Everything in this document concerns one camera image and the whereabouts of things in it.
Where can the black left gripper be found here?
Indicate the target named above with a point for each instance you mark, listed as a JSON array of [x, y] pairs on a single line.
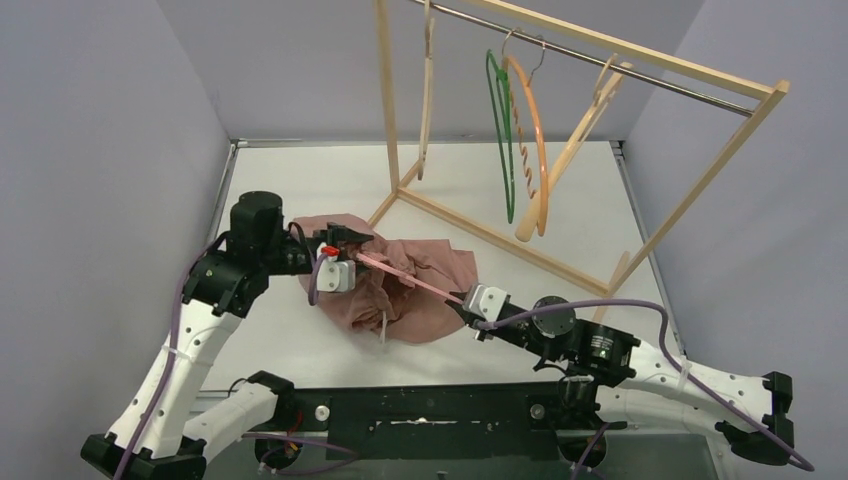
[[338, 240]]

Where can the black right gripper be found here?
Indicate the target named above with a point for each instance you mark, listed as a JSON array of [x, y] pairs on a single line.
[[484, 332]]

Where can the pink plastic hanger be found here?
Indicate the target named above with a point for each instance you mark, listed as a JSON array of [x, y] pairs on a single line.
[[371, 262]]

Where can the pink shorts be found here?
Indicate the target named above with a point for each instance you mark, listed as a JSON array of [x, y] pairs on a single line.
[[414, 314]]

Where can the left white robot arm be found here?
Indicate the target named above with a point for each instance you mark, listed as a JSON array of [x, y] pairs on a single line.
[[156, 437]]

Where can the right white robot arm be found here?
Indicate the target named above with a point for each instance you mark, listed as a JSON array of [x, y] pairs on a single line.
[[614, 377]]

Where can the orange plastic hanger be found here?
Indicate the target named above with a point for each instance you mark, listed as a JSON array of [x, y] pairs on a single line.
[[536, 179]]

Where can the green plastic hanger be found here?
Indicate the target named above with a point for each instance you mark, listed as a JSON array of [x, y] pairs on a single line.
[[501, 101]]

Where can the beige wooden hanger left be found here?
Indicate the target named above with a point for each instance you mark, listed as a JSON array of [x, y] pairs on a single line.
[[425, 126]]

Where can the beige wooden hanger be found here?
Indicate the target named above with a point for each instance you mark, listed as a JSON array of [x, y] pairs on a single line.
[[425, 126], [607, 85]]

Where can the beige wooden hanger right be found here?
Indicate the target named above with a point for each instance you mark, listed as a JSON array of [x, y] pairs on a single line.
[[607, 85]]

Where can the wooden clothes rack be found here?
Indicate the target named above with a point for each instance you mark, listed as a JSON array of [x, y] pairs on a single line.
[[768, 97]]

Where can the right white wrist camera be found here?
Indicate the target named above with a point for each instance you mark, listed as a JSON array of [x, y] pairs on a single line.
[[485, 301]]

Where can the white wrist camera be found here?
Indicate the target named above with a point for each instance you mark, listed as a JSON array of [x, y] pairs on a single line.
[[334, 274], [485, 301]]

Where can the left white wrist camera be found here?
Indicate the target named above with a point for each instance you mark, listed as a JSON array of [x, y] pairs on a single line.
[[334, 274]]

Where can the white shorts drawstring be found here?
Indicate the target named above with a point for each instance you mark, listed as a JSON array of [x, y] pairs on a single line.
[[383, 327]]

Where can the black metal base frame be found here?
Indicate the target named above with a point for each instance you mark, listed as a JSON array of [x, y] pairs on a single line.
[[444, 422]]

